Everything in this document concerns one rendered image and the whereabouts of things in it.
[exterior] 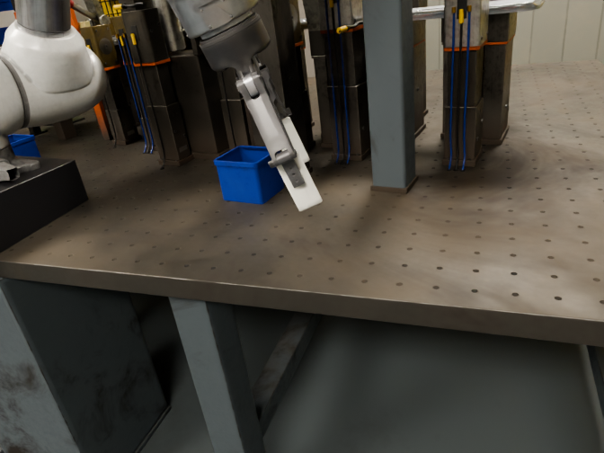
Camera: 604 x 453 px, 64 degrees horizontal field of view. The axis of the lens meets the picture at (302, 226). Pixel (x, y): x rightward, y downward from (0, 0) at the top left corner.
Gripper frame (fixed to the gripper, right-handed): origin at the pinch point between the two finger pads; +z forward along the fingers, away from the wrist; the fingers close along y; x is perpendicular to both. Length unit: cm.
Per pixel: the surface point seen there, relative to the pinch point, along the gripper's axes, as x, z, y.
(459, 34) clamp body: 36, 3, -37
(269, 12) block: 4.6, -15.4, -41.7
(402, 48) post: 22.9, -2.0, -27.7
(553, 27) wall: 169, 94, -269
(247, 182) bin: -13.4, 10.3, -32.5
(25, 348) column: -69, 19, -22
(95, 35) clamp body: -44, -26, -95
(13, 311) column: -65, 10, -22
